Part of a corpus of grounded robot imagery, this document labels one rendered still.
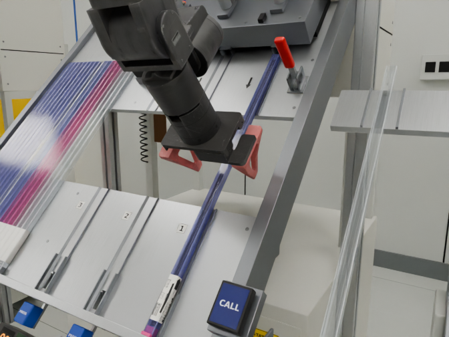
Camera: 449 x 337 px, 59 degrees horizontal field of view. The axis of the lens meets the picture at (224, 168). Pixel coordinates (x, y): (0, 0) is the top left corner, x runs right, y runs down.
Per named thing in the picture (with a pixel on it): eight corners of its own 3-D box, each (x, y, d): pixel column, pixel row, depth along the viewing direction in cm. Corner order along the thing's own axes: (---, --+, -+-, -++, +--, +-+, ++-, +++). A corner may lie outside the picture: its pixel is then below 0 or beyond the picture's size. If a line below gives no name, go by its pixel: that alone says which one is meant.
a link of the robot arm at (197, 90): (128, 80, 44) (170, 79, 41) (154, 39, 47) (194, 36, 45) (158, 122, 49) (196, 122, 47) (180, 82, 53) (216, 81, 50)
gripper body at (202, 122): (185, 118, 58) (161, 80, 53) (246, 121, 53) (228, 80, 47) (166, 152, 55) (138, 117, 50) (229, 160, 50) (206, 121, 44)
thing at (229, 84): (304, 136, 66) (296, 116, 62) (51, 118, 99) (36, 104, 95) (349, 9, 80) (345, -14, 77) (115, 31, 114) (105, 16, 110)
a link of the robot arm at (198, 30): (91, 31, 41) (156, 25, 37) (139, -32, 47) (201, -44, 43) (147, 110, 50) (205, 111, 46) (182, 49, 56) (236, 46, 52)
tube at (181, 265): (155, 340, 49) (150, 338, 48) (146, 336, 50) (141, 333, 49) (280, 58, 72) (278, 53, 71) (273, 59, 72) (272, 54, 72)
